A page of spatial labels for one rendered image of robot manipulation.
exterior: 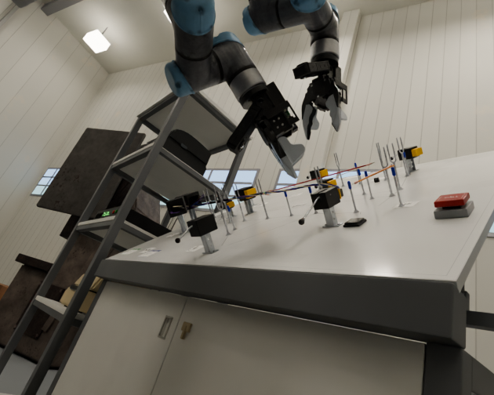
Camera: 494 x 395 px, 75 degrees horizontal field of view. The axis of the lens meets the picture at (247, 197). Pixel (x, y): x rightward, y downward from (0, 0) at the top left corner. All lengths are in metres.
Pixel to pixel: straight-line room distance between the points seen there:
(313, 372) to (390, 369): 0.12
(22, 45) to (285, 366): 10.10
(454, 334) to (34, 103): 10.02
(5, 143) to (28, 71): 1.90
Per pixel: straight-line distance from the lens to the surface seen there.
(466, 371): 0.50
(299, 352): 0.58
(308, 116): 0.87
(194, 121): 2.03
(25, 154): 9.90
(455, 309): 0.47
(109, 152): 4.40
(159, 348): 0.88
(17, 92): 10.02
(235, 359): 0.67
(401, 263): 0.54
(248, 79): 0.74
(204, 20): 0.64
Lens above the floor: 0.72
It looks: 25 degrees up
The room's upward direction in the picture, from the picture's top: 19 degrees clockwise
